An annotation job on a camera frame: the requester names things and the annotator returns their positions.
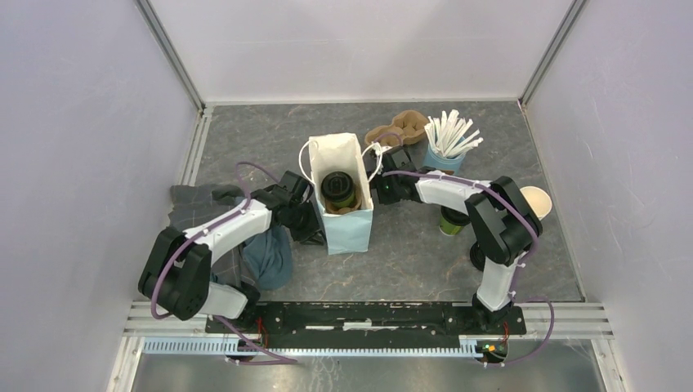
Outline light blue paper bag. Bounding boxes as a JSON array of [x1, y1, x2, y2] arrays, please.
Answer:
[[298, 133, 382, 255]]

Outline black plastic cup lid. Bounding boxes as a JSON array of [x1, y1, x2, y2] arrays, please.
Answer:
[[440, 207, 470, 226]]

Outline green paper coffee cup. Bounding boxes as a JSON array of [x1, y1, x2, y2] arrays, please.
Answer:
[[439, 218, 465, 237]]

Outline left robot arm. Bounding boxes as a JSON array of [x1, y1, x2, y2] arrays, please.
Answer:
[[138, 171, 324, 321]]

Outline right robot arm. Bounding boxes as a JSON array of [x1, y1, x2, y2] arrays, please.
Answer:
[[372, 146, 543, 314]]

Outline brown cardboard cup carrier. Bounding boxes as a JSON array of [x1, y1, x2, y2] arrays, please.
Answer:
[[364, 109, 429, 147]]

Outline blue straw holder cup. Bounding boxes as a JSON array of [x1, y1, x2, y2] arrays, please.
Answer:
[[422, 145, 466, 176]]

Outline blue cloth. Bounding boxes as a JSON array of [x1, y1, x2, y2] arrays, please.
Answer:
[[211, 226, 293, 291]]

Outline white wrapped straws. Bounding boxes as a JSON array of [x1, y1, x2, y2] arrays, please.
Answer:
[[424, 109, 484, 159]]

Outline stack of black lids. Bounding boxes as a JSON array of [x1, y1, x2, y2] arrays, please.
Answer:
[[469, 242, 485, 272]]

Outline grey checked cloth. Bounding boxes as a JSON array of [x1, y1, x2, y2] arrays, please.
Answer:
[[168, 184, 257, 287]]

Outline stack of green paper cups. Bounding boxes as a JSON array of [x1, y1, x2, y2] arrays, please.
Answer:
[[521, 185, 553, 221]]

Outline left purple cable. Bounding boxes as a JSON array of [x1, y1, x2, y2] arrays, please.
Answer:
[[150, 161, 299, 368]]

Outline purple cable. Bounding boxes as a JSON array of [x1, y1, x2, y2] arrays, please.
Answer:
[[150, 161, 299, 368], [370, 132, 556, 369]]

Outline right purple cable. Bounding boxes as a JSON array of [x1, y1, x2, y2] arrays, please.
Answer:
[[370, 132, 556, 369]]

